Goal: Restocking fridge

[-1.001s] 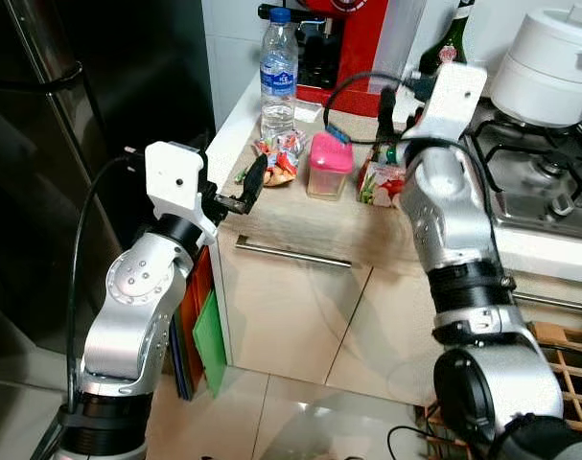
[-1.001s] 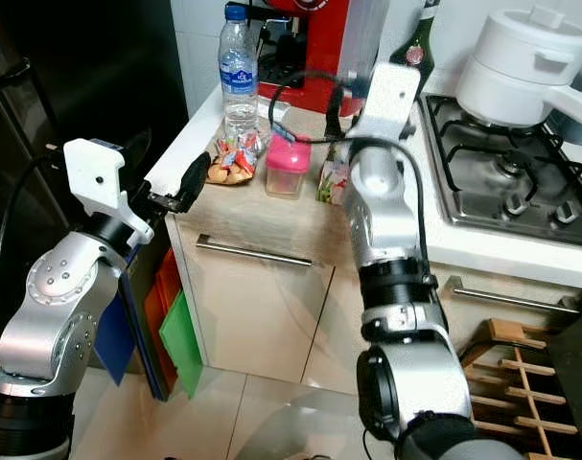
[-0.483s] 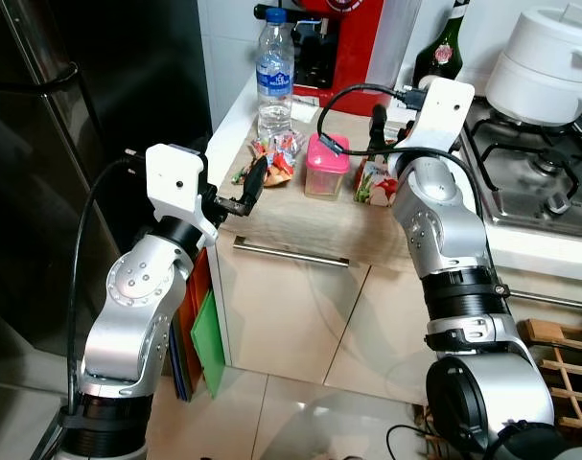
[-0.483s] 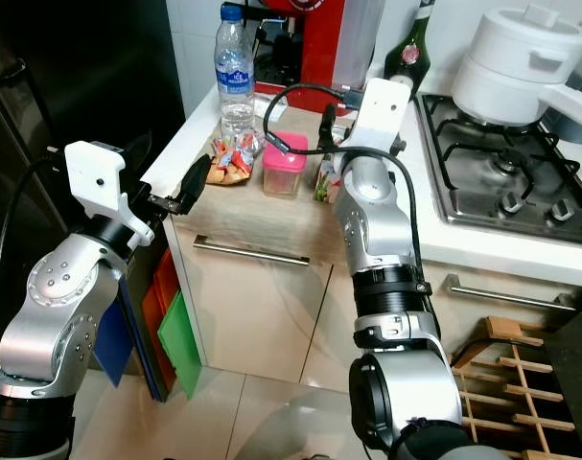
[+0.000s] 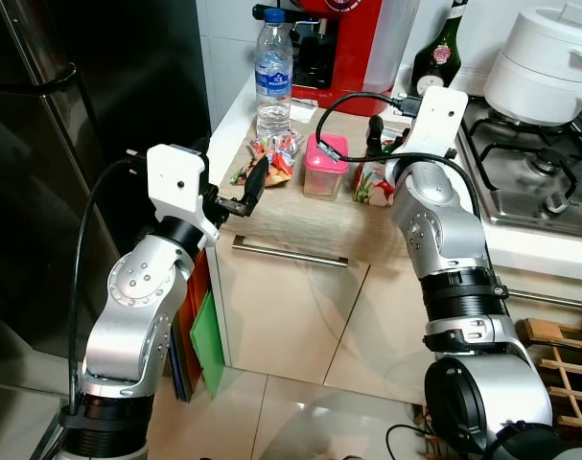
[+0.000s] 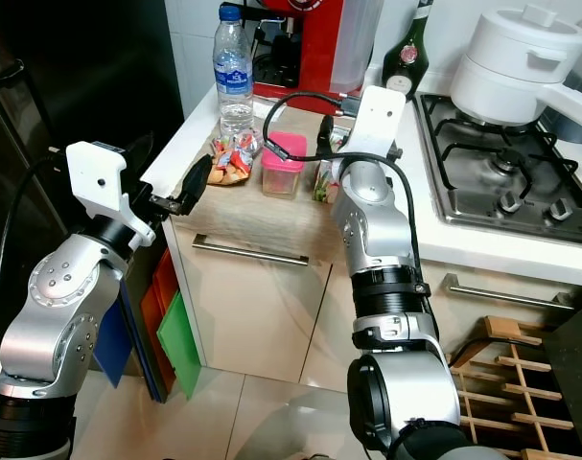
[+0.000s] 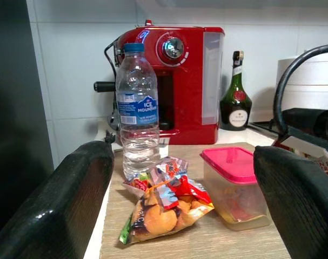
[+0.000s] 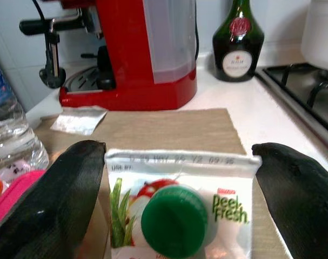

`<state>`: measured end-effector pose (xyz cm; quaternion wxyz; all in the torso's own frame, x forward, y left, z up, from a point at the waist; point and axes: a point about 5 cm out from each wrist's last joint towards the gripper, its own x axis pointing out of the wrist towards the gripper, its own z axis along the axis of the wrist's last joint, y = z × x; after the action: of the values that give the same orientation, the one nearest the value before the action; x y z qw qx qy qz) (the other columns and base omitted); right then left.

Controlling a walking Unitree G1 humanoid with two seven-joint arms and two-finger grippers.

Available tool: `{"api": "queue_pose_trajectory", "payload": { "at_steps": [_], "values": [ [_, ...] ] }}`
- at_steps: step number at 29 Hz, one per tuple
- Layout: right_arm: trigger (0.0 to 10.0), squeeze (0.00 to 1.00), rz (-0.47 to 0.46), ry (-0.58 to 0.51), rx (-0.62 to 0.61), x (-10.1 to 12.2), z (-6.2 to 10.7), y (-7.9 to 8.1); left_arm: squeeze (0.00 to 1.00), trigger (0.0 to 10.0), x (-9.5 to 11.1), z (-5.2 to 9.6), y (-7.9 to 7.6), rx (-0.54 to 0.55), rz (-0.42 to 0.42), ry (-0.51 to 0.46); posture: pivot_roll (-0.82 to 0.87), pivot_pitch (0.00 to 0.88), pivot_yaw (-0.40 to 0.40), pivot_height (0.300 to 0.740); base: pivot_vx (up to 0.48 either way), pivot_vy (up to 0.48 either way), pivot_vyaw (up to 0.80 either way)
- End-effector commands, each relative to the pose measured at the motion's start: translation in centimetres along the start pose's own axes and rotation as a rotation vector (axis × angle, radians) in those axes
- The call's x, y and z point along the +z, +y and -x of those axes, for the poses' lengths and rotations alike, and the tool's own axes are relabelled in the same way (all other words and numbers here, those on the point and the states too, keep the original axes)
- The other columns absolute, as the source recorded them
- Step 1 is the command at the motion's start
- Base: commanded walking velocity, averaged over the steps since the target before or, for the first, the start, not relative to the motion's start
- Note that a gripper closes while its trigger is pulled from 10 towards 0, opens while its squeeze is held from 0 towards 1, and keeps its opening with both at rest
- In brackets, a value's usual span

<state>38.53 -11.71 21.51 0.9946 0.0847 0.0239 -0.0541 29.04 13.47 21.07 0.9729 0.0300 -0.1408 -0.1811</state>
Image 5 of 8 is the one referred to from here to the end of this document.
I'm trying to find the colourful snack packet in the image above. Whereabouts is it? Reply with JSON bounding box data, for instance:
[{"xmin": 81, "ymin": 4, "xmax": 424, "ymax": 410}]
[{"xmin": 230, "ymin": 131, "xmax": 304, "ymax": 189}]

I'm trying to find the white printed food carton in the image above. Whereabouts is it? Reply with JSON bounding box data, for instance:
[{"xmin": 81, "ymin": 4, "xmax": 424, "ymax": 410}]
[{"xmin": 352, "ymin": 153, "xmax": 402, "ymax": 208}]

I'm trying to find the pink lidded plastic container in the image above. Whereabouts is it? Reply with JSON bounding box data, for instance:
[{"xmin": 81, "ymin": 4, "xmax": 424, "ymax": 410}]
[{"xmin": 302, "ymin": 133, "xmax": 350, "ymax": 200}]

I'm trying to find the red coffee machine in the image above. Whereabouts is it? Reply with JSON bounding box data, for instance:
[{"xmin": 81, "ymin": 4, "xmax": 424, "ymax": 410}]
[{"xmin": 254, "ymin": 0, "xmax": 421, "ymax": 118}]

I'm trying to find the red flat board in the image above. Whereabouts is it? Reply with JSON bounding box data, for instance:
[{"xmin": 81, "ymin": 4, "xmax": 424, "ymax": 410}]
[{"xmin": 178, "ymin": 247, "xmax": 215, "ymax": 338}]

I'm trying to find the dark green glass bottle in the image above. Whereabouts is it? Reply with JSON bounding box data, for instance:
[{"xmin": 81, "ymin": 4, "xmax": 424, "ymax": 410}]
[{"xmin": 409, "ymin": 0, "xmax": 464, "ymax": 99}]

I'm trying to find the clear plastic water bottle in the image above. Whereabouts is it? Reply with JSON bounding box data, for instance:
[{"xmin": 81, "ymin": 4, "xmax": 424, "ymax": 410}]
[{"xmin": 253, "ymin": 7, "xmax": 294, "ymax": 142}]

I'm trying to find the steel gas hob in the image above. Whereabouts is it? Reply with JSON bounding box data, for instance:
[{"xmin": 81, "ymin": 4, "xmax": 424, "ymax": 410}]
[{"xmin": 456, "ymin": 94, "xmax": 582, "ymax": 241}]

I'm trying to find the green flat board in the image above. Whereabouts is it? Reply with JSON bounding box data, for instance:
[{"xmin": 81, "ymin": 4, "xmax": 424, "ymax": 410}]
[{"xmin": 189, "ymin": 289, "xmax": 227, "ymax": 400}]

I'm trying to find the white lidded cooking pot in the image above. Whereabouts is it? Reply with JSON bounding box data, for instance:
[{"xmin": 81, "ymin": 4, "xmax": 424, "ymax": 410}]
[{"xmin": 483, "ymin": 4, "xmax": 582, "ymax": 128}]

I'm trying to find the blue flat board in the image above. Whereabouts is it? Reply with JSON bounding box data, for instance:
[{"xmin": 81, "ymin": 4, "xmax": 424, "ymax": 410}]
[{"xmin": 166, "ymin": 331, "xmax": 198, "ymax": 403}]

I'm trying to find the wooden slatted rack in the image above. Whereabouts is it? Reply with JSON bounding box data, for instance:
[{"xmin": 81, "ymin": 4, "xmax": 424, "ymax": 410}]
[{"xmin": 514, "ymin": 317, "xmax": 582, "ymax": 451}]

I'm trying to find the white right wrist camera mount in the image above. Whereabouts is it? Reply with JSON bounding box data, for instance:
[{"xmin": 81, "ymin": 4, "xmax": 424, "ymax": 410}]
[{"xmin": 403, "ymin": 86, "xmax": 470, "ymax": 166}]

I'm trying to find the silver drawer bar handle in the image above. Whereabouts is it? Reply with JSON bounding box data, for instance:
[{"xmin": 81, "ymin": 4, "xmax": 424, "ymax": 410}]
[
  {"xmin": 504, "ymin": 286, "xmax": 582, "ymax": 313},
  {"xmin": 230, "ymin": 235, "xmax": 350, "ymax": 268}
]

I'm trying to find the dark refrigerator door handle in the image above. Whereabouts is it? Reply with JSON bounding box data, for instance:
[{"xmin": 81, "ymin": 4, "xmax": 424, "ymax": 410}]
[{"xmin": 0, "ymin": 61, "xmax": 81, "ymax": 98}]

